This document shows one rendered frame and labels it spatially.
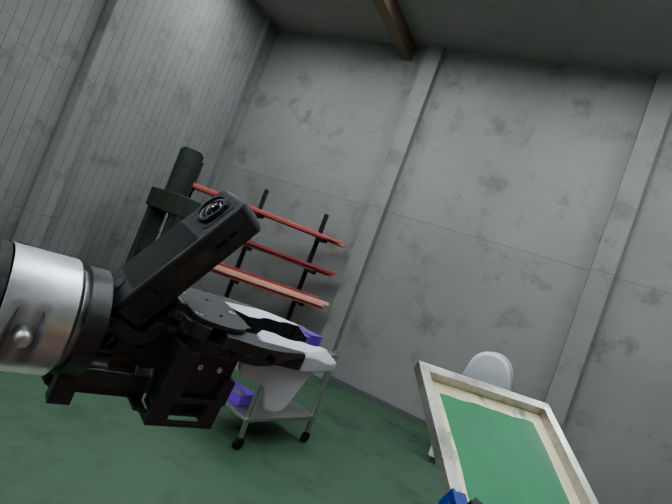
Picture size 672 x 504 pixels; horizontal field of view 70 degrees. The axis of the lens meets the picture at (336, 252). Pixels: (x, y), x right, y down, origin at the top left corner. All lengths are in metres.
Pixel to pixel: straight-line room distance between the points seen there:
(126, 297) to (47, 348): 0.05
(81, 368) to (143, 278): 0.06
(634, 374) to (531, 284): 1.76
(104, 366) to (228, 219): 0.13
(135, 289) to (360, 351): 7.94
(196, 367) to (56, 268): 0.11
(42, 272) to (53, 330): 0.03
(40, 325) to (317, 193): 8.77
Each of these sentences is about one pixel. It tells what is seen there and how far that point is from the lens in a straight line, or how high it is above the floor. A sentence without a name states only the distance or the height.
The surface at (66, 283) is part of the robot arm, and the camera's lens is 0.32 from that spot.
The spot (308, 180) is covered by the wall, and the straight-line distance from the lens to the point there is 9.21.
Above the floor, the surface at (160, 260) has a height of 1.71.
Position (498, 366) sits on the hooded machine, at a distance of 6.17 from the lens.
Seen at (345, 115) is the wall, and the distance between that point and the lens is 9.41.
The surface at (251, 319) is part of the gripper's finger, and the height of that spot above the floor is 1.68.
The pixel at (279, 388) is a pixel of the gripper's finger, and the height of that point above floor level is 1.64.
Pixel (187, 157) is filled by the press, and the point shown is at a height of 2.45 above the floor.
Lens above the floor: 1.74
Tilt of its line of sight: 2 degrees up
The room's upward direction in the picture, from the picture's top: 20 degrees clockwise
